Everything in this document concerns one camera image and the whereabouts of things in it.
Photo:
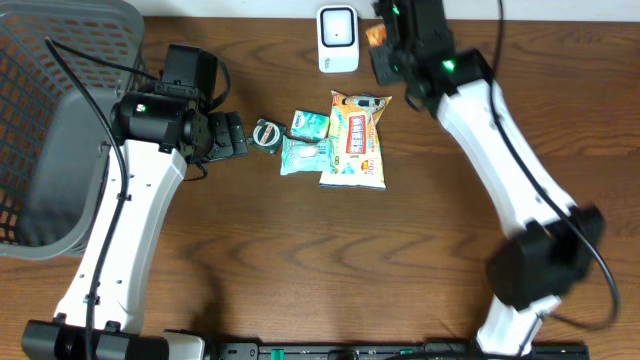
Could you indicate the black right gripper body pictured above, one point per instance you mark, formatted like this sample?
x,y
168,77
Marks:
x,y
383,58

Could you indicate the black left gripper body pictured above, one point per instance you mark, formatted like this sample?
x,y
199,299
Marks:
x,y
220,135

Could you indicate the orange tissue pack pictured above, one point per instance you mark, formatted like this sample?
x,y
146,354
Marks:
x,y
376,35

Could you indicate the dark green round-label pack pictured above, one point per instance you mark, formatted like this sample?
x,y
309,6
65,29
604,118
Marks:
x,y
267,136

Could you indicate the large beige snack bag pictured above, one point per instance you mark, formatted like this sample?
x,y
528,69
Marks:
x,y
356,156

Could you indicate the teal white tissue pack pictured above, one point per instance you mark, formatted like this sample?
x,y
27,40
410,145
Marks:
x,y
310,126

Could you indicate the mint green wipes pack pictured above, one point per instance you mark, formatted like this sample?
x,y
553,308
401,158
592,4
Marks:
x,y
300,156

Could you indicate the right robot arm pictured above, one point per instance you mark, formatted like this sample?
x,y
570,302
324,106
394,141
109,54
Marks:
x,y
550,241

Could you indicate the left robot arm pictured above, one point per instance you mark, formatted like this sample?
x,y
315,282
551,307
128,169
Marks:
x,y
155,133

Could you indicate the white barcode scanner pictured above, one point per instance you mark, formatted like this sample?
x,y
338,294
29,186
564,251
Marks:
x,y
337,39

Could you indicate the grey plastic shopping basket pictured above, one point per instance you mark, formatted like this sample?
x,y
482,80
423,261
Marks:
x,y
54,152

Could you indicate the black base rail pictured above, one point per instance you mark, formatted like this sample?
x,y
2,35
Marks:
x,y
430,350

